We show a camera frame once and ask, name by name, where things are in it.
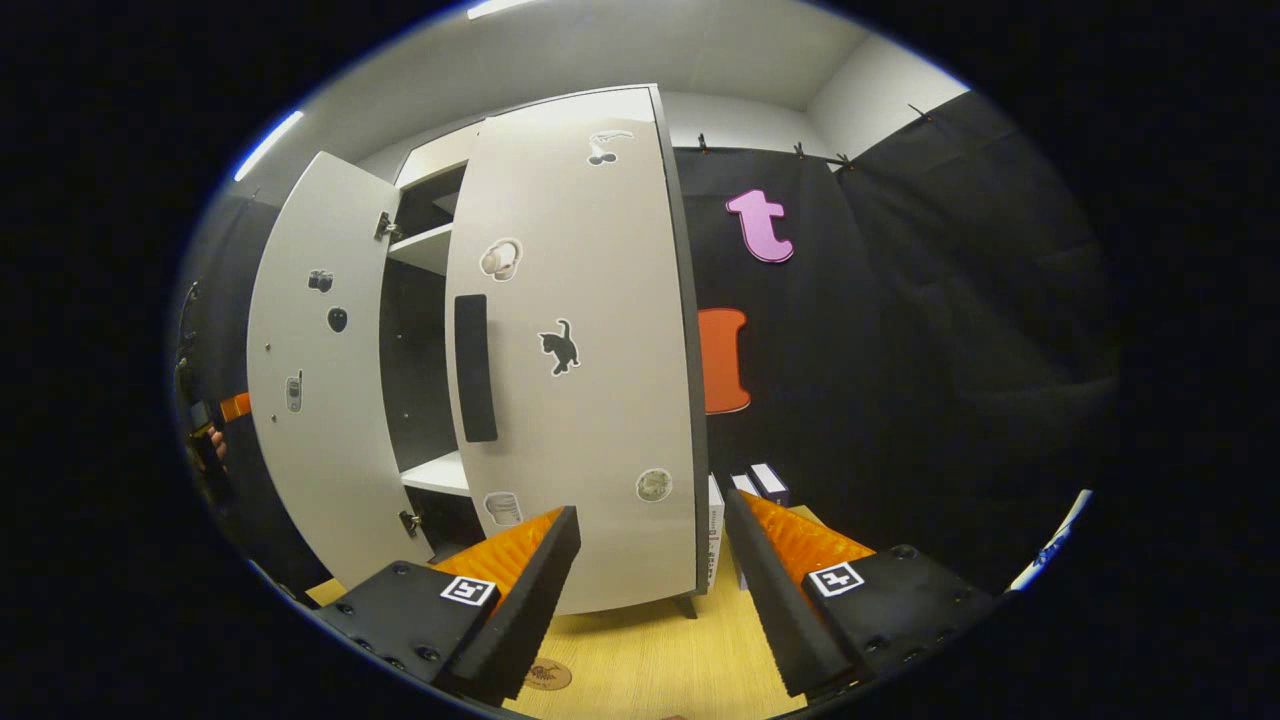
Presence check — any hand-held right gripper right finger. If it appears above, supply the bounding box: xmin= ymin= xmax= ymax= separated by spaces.
xmin=724 ymin=488 xmax=1001 ymax=698

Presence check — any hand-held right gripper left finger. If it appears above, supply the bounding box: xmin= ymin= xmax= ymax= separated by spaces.
xmin=315 ymin=505 xmax=581 ymax=706

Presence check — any white book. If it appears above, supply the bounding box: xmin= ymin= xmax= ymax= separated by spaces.
xmin=708 ymin=473 xmax=726 ymax=589

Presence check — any dark navy book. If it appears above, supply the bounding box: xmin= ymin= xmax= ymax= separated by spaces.
xmin=748 ymin=462 xmax=791 ymax=508

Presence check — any white cabinet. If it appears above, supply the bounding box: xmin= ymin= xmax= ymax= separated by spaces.
xmin=378 ymin=84 xmax=713 ymax=621

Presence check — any black backdrop cloth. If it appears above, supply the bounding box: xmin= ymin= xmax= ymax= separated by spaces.
xmin=170 ymin=90 xmax=1116 ymax=601

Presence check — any white side table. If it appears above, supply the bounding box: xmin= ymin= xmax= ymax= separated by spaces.
xmin=1005 ymin=488 xmax=1093 ymax=593

